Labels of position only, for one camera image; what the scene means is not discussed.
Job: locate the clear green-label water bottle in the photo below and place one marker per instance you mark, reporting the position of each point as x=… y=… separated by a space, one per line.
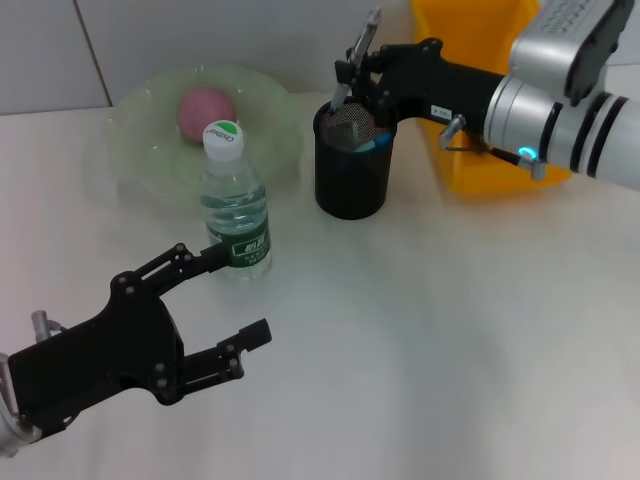
x=237 y=225

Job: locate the black mesh pen holder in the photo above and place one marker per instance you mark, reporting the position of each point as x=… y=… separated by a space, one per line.
x=352 y=185

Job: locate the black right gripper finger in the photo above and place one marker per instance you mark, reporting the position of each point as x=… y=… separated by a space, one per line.
x=367 y=92
x=355 y=67

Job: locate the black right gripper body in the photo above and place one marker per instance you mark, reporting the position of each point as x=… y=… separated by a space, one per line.
x=430 y=85

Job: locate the yellow plastic bin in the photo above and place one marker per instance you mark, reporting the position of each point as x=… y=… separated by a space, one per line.
x=475 y=170

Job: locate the blue scissors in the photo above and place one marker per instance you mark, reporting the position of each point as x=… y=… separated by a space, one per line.
x=377 y=141

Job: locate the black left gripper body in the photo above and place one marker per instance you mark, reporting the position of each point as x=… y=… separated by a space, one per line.
x=95 y=370

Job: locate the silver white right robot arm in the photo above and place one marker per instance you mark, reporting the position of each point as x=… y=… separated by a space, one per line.
x=575 y=130

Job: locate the green glass fruit plate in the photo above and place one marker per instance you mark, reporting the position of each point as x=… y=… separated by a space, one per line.
x=150 y=125

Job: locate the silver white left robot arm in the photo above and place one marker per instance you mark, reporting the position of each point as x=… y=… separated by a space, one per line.
x=7 y=430

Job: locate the pink peach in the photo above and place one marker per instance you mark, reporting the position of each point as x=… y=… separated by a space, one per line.
x=200 y=112

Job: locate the clear silver pen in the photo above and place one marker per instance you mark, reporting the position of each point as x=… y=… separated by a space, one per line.
x=357 y=55

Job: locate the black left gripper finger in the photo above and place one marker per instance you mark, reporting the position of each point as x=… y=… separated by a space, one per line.
x=190 y=265
x=225 y=357

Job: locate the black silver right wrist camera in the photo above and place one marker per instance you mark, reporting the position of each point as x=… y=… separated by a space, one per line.
x=575 y=45

